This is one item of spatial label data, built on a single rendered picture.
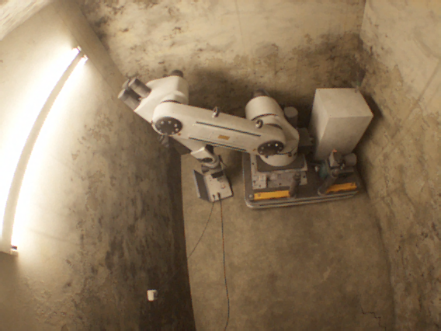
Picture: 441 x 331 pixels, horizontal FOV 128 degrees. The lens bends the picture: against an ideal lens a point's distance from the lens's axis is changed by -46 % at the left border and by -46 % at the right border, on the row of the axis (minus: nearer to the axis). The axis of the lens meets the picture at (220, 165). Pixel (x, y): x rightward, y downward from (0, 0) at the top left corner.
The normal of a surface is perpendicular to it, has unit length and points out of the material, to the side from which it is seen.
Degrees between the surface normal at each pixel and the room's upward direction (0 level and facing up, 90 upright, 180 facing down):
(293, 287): 0
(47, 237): 90
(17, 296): 90
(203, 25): 90
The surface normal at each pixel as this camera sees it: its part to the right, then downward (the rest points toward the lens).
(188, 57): 0.13, 0.86
